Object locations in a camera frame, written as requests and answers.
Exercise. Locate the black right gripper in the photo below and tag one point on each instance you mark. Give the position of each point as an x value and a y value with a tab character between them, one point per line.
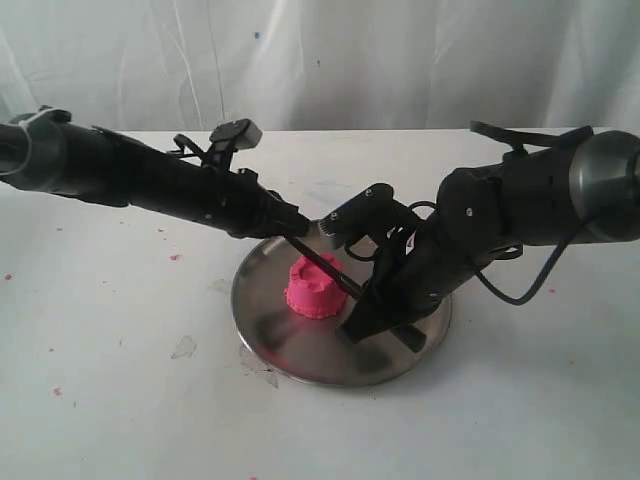
413	271

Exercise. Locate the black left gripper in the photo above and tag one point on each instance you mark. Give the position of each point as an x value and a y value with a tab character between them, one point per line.
238	205

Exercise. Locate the black plastic knife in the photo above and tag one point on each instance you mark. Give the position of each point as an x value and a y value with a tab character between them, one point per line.
345	283

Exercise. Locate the pink play dough lump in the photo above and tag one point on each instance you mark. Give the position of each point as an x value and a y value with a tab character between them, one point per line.
311	292

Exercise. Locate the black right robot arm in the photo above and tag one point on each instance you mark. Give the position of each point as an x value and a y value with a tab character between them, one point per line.
580	187

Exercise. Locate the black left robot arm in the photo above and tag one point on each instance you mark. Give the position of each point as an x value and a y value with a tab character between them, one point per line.
46	152

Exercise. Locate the round stainless steel plate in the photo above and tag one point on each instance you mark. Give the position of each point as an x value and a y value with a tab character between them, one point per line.
316	350

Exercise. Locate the white backdrop curtain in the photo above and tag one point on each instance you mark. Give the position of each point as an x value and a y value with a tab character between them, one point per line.
319	65

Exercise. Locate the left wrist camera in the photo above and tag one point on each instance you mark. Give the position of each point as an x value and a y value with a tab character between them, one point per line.
240	134

